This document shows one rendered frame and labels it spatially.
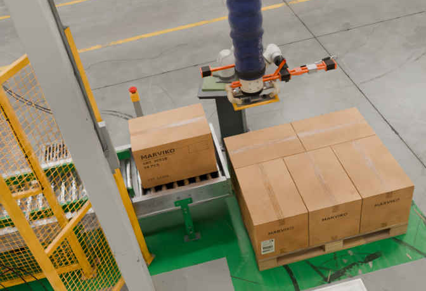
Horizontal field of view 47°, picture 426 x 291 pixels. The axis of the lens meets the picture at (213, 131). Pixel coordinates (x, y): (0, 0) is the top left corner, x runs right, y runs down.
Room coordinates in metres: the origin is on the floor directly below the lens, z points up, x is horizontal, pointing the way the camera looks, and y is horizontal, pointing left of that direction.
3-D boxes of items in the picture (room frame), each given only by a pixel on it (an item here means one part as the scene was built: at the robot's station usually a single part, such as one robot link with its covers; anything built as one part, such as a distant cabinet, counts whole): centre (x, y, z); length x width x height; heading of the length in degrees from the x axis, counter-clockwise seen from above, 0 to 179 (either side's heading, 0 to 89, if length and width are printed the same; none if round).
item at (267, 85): (2.99, -0.34, 1.13); 0.34 x 0.25 x 0.06; 94
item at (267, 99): (2.90, -0.35, 1.09); 0.34 x 0.10 x 0.05; 94
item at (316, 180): (2.74, -0.72, 0.34); 1.20 x 1.00 x 0.40; 95
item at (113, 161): (1.99, 0.63, 1.62); 0.20 x 0.05 x 0.30; 95
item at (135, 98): (3.41, 0.60, 0.50); 0.07 x 0.07 x 1.00; 5
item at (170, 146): (2.95, 0.33, 0.75); 0.60 x 0.40 x 0.40; 96
